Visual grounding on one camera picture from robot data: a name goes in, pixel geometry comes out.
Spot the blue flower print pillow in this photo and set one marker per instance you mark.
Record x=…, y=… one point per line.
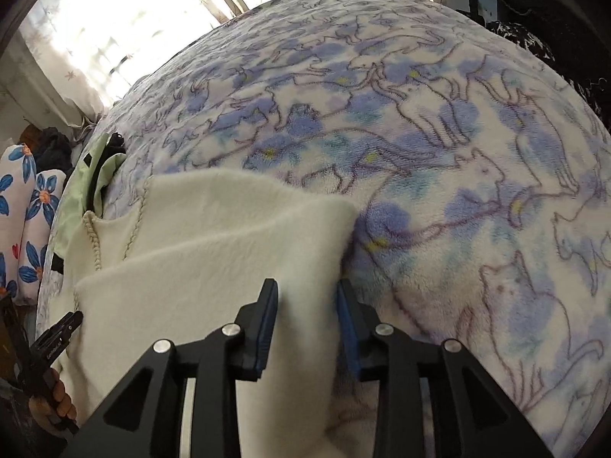
x=38, y=200

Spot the white fleece garment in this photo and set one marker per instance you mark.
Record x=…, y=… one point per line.
x=215, y=248

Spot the person's left hand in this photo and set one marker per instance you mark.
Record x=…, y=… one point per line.
x=59, y=398

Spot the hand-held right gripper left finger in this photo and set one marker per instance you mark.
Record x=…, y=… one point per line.
x=267, y=317

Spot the black speckled cloth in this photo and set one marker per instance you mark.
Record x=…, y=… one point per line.
x=549, y=57

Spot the dark clothing pile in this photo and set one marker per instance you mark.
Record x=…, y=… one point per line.
x=52, y=148

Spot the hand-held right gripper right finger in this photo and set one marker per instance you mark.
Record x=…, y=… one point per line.
x=345, y=329

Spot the sheer flower print curtain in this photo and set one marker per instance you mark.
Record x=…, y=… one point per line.
x=71, y=57

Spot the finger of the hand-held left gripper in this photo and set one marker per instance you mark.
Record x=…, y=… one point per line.
x=55, y=343

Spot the green garment with black trim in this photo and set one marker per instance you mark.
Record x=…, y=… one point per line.
x=79, y=186

